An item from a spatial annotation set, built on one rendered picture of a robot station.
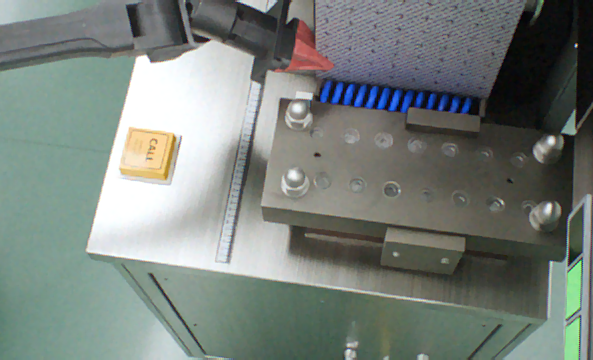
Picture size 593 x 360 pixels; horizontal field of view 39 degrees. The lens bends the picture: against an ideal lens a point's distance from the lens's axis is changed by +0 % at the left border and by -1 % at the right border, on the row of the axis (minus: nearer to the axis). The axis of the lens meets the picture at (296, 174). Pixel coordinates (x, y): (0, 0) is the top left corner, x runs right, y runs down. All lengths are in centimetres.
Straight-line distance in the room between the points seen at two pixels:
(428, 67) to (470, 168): 14
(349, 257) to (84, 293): 112
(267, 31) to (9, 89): 150
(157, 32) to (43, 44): 13
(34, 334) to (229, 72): 109
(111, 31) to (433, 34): 38
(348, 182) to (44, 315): 126
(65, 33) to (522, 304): 70
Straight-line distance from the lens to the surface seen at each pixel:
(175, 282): 131
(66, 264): 221
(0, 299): 224
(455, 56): 106
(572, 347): 89
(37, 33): 99
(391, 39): 104
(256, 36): 105
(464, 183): 110
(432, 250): 108
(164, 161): 123
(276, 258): 118
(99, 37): 99
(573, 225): 94
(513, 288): 120
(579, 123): 102
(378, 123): 112
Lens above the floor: 203
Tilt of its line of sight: 67 degrees down
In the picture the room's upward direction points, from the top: 4 degrees counter-clockwise
